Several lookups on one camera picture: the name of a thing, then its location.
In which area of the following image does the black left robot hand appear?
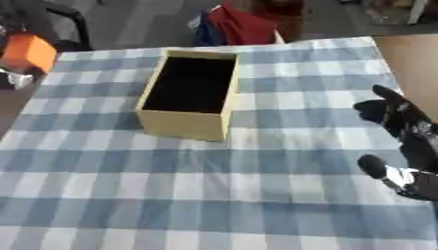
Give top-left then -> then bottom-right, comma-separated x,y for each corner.
0,0 -> 61,91

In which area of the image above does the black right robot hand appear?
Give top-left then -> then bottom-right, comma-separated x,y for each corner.
350,84 -> 438,202

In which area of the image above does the orange block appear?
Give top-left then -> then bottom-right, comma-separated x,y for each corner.
0,33 -> 59,73

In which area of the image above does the tan cardboard box black inside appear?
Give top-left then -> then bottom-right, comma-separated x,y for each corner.
133,48 -> 241,143

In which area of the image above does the black chair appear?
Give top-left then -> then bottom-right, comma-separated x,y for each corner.
37,1 -> 95,53

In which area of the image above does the brown wooden cabinet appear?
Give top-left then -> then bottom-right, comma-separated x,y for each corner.
249,0 -> 307,43

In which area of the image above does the red and blue bag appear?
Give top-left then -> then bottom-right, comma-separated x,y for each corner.
188,2 -> 287,47

